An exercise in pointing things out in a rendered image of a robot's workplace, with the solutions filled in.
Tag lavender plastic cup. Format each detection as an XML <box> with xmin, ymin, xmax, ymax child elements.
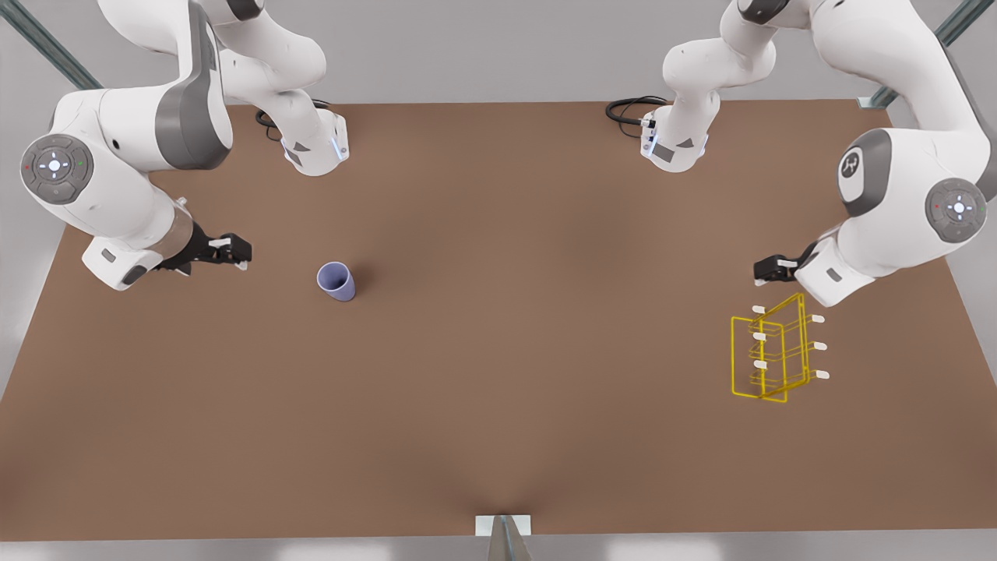
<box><xmin>316</xmin><ymin>262</ymin><xmax>357</xmax><ymax>302</ymax></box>

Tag yellow wire cup holder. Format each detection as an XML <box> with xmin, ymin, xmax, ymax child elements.
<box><xmin>731</xmin><ymin>292</ymin><xmax>830</xmax><ymax>404</ymax></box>

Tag black cable loop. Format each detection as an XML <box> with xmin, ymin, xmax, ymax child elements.
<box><xmin>255</xmin><ymin>99</ymin><xmax>333</xmax><ymax>142</ymax></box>
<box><xmin>605</xmin><ymin>96</ymin><xmax>671</xmax><ymax>139</ymax></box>

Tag silver frame post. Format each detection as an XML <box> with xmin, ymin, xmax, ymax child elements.
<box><xmin>0</xmin><ymin>0</ymin><xmax>104</xmax><ymax>91</ymax></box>
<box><xmin>857</xmin><ymin>0</ymin><xmax>997</xmax><ymax>110</ymax></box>
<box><xmin>476</xmin><ymin>514</ymin><xmax>533</xmax><ymax>561</ymax></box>

